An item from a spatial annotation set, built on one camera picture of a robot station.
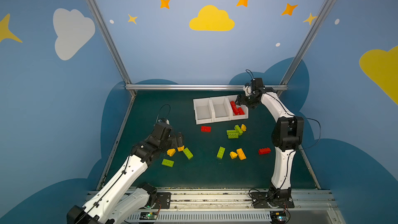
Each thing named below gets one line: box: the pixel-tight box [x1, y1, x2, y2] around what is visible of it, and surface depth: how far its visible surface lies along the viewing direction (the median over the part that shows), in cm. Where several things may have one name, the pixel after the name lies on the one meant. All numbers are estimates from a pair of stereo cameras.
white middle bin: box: [209, 95, 232, 123], surface depth 110 cm
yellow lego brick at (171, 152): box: [166, 148, 176, 157], surface depth 90 cm
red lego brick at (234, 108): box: [230, 100, 239, 116], surface depth 111 cm
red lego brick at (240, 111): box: [237, 106, 245, 116], surface depth 110 cm
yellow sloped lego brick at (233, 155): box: [229, 151, 238, 160], surface depth 90 cm
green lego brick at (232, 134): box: [226, 129, 239, 139], surface depth 100 cm
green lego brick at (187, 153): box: [182, 147, 194, 160], surface depth 90 cm
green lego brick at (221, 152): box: [216, 146, 226, 160], surface depth 92 cm
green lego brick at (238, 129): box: [234, 124, 244, 136], surface depth 100 cm
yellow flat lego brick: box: [236, 147, 247, 161], surface depth 90 cm
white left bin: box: [192, 97, 215, 125], surface depth 110 cm
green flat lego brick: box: [161, 158, 175, 168], surface depth 88 cm
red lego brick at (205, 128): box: [200, 125, 212, 133], surface depth 101 cm
